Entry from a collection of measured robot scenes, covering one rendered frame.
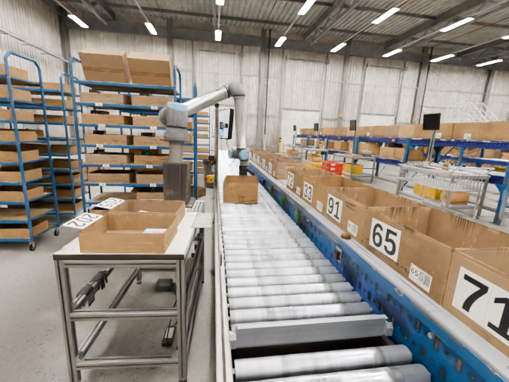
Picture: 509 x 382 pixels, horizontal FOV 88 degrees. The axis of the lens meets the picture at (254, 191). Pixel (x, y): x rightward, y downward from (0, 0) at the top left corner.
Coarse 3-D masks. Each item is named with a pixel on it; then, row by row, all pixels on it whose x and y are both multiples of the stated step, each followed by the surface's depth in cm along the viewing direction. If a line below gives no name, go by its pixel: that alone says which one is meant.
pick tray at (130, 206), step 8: (128, 200) 176; (136, 200) 177; (144, 200) 177; (152, 200) 178; (160, 200) 178; (168, 200) 178; (176, 200) 178; (112, 208) 155; (120, 208) 166; (128, 208) 177; (136, 208) 178; (144, 208) 178; (152, 208) 179; (160, 208) 179; (168, 208) 179; (176, 208) 179; (184, 208) 177
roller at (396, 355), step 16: (320, 352) 71; (336, 352) 71; (352, 352) 71; (368, 352) 71; (384, 352) 72; (400, 352) 72; (240, 368) 65; (256, 368) 66; (272, 368) 66; (288, 368) 67; (304, 368) 67; (320, 368) 68; (336, 368) 68; (352, 368) 69; (368, 368) 70
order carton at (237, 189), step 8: (232, 176) 251; (240, 176) 252; (248, 176) 252; (256, 176) 251; (224, 184) 213; (232, 184) 213; (240, 184) 214; (248, 184) 214; (256, 184) 214; (224, 192) 215; (232, 192) 215; (240, 192) 215; (248, 192) 215; (256, 192) 216; (224, 200) 216; (232, 200) 216; (240, 200) 217; (248, 200) 217; (256, 200) 217
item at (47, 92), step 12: (60, 84) 325; (24, 108) 366; (36, 108) 368; (48, 108) 356; (60, 108) 331; (72, 108) 354; (84, 132) 381; (60, 156) 343; (48, 168) 351; (60, 168) 355; (72, 168) 359; (72, 180) 351; (84, 180) 388; (72, 192) 354
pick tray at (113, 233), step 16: (96, 224) 134; (112, 224) 146; (128, 224) 147; (144, 224) 148; (160, 224) 148; (176, 224) 147; (80, 240) 119; (96, 240) 119; (112, 240) 120; (128, 240) 120; (144, 240) 121; (160, 240) 121
